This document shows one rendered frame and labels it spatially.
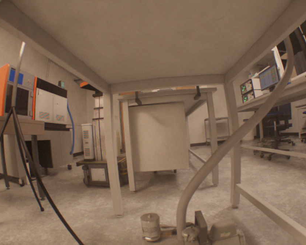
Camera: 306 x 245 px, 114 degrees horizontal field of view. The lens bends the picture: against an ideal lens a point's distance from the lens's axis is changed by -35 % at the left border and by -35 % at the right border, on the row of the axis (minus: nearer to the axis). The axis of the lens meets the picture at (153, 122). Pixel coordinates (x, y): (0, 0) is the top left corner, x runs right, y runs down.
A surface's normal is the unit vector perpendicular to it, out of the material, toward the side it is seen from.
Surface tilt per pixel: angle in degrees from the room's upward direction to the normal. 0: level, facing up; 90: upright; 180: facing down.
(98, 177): 90
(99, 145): 90
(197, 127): 90
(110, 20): 180
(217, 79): 90
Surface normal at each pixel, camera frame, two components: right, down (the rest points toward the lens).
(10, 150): -0.08, -0.07
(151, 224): 0.30, -0.09
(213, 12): 0.08, 0.99
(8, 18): 0.99, -0.08
